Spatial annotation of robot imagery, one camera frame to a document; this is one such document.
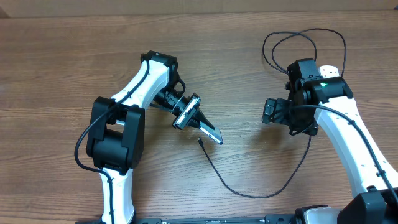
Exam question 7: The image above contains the Samsung Galaxy smartphone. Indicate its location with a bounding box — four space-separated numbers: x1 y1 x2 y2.
200 125 223 145

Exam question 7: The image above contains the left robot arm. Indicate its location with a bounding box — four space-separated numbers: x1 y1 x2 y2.
85 51 223 223

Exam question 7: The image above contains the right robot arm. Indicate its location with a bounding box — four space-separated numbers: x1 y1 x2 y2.
262 58 397 223

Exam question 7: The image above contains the white power strip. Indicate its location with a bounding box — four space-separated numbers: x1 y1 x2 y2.
318 65 340 78

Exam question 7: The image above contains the black USB charging cable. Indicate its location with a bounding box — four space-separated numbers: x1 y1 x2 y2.
197 28 347 199

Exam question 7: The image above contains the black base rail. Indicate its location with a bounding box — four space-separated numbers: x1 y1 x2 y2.
74 213 299 224

